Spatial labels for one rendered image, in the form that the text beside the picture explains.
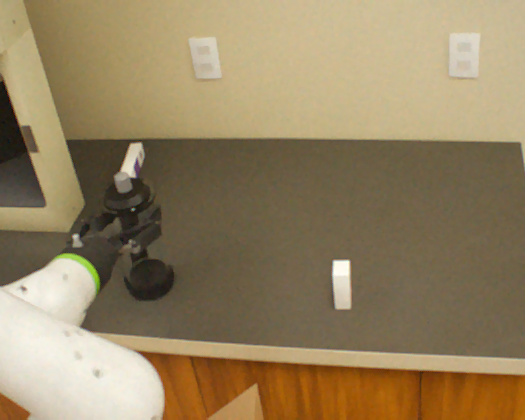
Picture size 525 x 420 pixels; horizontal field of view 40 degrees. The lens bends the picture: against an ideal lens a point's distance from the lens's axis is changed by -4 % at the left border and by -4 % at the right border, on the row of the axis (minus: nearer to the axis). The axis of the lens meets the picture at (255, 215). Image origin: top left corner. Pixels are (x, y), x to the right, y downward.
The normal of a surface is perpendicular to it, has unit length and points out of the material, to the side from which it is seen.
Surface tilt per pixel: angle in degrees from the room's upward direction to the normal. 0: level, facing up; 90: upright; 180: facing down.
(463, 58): 90
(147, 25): 90
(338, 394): 90
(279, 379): 90
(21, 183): 0
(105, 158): 0
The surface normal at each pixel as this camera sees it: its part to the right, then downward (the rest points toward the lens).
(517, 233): -0.12, -0.78
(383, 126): -0.19, 0.62
